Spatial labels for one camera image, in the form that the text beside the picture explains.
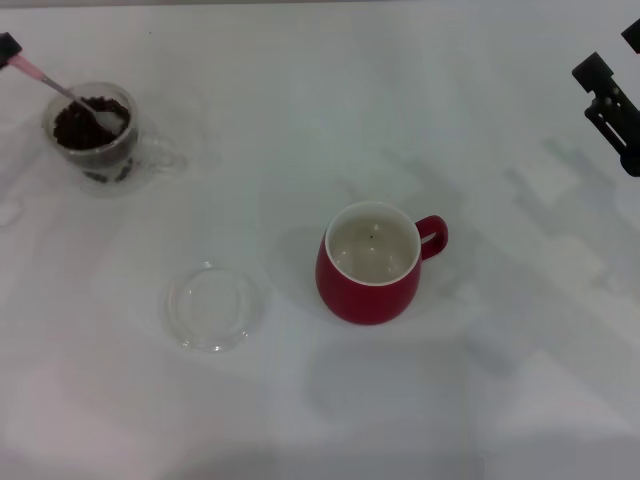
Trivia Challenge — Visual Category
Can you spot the pink-handled metal spoon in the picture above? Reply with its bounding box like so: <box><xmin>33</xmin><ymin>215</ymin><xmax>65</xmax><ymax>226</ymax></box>
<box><xmin>10</xmin><ymin>55</ymin><xmax>129</xmax><ymax>134</ymax></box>

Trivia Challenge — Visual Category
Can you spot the clear double-walled glass cup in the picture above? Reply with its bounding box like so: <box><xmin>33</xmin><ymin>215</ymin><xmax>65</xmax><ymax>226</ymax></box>
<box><xmin>41</xmin><ymin>81</ymin><xmax>189</xmax><ymax>199</ymax></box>

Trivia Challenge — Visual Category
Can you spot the coffee beans pile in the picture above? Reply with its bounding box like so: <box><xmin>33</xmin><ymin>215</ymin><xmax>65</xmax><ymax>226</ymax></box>
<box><xmin>52</xmin><ymin>94</ymin><xmax>132</xmax><ymax>151</ymax></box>

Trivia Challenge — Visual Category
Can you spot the red ceramic mug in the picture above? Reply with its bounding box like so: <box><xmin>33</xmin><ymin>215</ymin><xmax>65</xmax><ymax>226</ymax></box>
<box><xmin>314</xmin><ymin>200</ymin><xmax>450</xmax><ymax>327</ymax></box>

